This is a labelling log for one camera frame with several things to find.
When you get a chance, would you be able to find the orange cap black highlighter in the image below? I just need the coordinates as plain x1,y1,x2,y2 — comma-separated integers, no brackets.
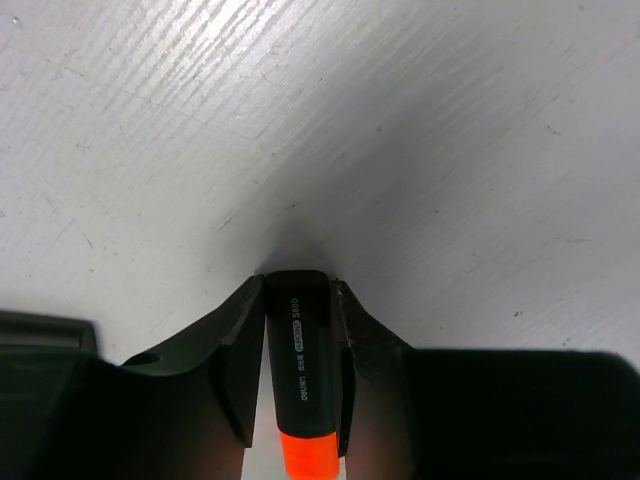
264,270,340,479

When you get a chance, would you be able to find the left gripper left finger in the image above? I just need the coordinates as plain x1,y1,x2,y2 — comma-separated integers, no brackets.
1,276,264,479

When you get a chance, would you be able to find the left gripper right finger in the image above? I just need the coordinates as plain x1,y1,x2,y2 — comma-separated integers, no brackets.
332,281,639,479

